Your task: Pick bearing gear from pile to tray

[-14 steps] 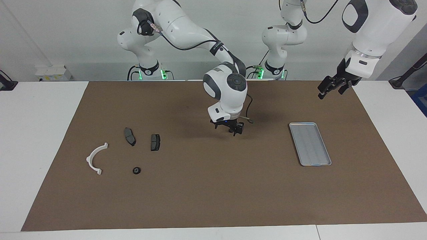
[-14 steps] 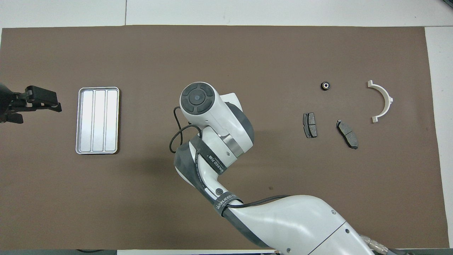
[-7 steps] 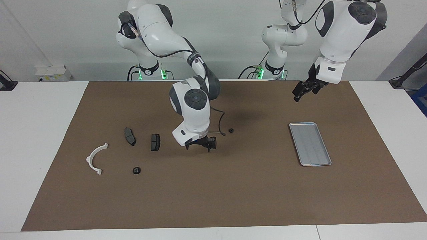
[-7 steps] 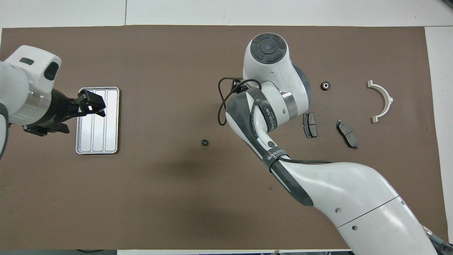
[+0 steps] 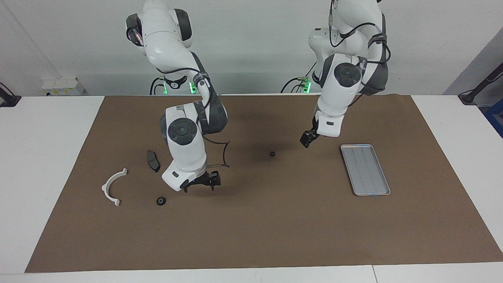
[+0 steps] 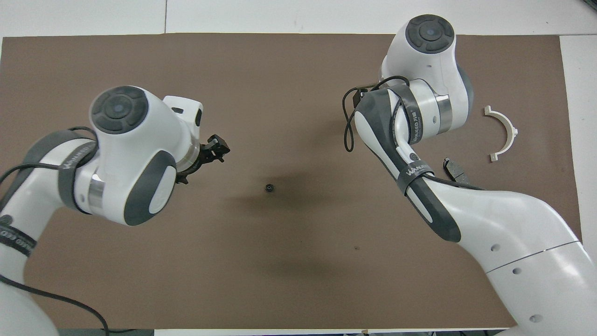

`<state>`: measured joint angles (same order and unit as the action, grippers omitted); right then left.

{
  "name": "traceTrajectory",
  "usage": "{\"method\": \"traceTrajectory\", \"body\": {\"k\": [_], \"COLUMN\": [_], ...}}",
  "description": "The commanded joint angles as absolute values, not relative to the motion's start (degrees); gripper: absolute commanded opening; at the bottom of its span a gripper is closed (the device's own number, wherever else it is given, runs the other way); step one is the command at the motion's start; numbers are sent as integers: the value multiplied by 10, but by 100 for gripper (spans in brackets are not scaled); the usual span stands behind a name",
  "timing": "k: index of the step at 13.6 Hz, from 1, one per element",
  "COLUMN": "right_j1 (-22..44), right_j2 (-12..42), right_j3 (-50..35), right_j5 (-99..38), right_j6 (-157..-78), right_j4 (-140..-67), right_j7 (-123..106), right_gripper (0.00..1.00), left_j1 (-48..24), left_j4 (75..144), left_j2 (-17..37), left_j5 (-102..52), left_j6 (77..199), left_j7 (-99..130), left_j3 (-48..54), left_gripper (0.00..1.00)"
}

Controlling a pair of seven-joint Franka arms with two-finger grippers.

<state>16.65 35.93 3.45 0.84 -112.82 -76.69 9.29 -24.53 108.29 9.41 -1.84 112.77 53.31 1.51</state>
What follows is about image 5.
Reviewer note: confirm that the black desk clamp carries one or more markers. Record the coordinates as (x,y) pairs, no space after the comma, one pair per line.
(8,101)

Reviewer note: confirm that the blue crate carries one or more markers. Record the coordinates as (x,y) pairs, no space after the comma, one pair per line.
(497,118)

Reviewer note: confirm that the silver metal tray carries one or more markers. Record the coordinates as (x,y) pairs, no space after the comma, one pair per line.
(365,171)

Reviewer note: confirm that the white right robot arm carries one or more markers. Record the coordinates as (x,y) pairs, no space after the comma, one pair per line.
(184,149)

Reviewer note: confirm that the large black bearing gear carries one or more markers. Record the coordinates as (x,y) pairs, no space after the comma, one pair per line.
(160,201)

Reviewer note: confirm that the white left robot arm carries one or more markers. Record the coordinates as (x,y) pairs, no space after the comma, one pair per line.
(338,94)

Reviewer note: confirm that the dark grey curved brake pad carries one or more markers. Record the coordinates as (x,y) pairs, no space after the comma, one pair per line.
(152,160)

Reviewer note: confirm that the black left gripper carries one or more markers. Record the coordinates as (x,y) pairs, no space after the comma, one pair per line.
(314,129)

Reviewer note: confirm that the brown table mat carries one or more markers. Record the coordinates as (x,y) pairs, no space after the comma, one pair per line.
(251,220)

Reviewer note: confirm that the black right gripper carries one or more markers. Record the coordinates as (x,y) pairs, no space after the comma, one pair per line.
(201,180)

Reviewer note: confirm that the white power strip box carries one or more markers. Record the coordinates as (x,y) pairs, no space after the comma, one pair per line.
(63,87)

